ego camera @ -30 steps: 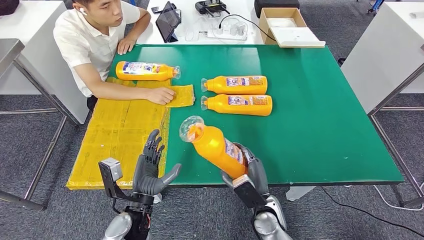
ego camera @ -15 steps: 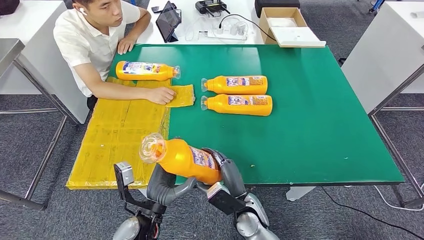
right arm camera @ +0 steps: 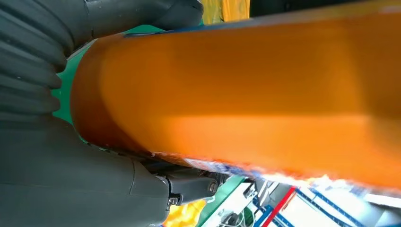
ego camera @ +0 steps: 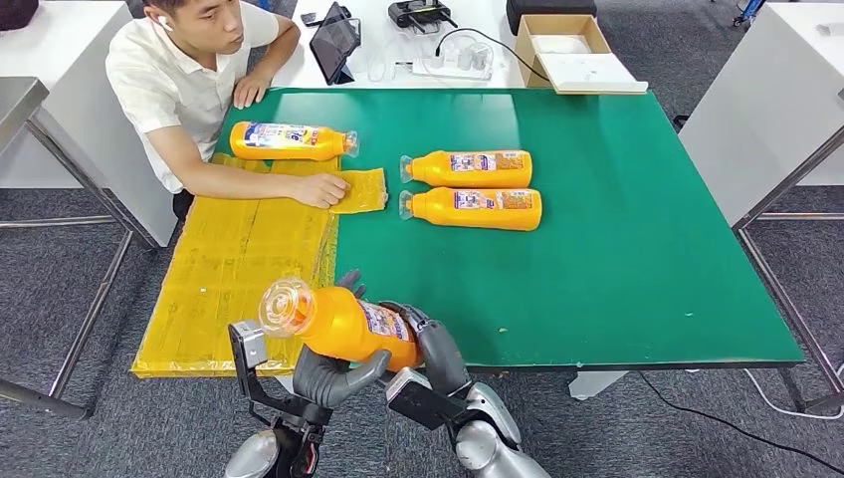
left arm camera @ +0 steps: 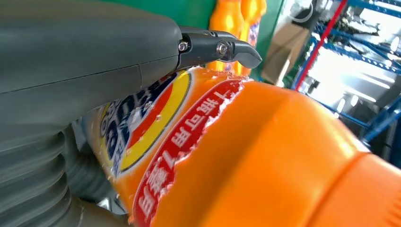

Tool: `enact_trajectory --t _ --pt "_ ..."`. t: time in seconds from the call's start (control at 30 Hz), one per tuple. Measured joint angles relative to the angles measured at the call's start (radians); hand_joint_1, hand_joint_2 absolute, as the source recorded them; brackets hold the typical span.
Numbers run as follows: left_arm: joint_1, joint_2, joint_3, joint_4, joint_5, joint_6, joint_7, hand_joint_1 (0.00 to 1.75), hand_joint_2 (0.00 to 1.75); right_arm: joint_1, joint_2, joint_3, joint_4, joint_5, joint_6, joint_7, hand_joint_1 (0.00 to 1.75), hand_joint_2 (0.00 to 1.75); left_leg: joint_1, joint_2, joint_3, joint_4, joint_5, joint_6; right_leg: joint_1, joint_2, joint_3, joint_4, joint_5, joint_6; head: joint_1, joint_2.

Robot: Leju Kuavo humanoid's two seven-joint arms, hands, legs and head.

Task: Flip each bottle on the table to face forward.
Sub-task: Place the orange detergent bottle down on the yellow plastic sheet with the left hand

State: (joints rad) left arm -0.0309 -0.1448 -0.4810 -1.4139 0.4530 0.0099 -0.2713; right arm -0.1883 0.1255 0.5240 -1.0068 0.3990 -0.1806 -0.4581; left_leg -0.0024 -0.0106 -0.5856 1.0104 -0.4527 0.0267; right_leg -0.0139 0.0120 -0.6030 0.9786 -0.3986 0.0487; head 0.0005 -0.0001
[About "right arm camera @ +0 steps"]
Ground blue metal rack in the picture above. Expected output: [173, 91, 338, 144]
[250, 186, 370, 227]

